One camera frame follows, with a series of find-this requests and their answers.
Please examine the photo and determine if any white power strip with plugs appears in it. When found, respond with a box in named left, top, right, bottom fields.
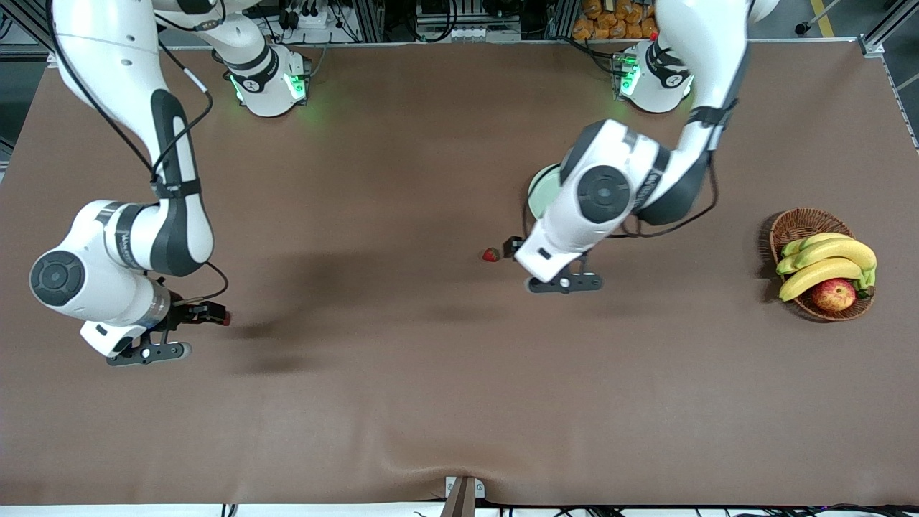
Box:
left=276, top=0, right=347, bottom=31

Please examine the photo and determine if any aluminium frame rail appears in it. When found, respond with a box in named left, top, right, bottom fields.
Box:
left=859, top=0, right=919, bottom=150
left=0, top=0, right=58, bottom=65

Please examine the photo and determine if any brown table cover mat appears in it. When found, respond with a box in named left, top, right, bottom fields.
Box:
left=0, top=41, right=919, bottom=508

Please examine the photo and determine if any aluminium frame post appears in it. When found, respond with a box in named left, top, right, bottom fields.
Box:
left=350, top=0, right=388, bottom=42
left=544, top=0, right=582, bottom=40

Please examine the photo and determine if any yellow banana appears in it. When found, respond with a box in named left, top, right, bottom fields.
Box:
left=777, top=238, right=878, bottom=276
left=779, top=258, right=866, bottom=302
left=781, top=232, right=854, bottom=258

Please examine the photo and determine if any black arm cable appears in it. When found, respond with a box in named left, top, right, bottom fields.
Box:
left=521, top=43, right=719, bottom=238
left=43, top=0, right=230, bottom=302

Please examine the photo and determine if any metal bracket with post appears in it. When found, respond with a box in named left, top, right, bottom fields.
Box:
left=439, top=475, right=486, bottom=517

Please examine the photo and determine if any pile of orange items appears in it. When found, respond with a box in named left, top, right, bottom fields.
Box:
left=571, top=0, right=660, bottom=41

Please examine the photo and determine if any brown wicker basket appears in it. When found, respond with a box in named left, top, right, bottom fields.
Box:
left=769, top=208, right=876, bottom=322

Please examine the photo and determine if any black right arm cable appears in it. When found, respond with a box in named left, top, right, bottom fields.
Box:
left=43, top=0, right=230, bottom=302

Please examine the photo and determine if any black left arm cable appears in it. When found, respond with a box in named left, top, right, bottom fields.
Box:
left=521, top=43, right=719, bottom=238

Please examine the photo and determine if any white terminal block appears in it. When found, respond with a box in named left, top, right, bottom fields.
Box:
left=415, top=22, right=523, bottom=42

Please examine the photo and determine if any light green round plate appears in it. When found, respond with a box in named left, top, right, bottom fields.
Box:
left=528, top=164, right=564, bottom=220

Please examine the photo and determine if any red yellow apple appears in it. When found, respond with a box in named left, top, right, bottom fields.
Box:
left=811, top=279, right=857, bottom=313

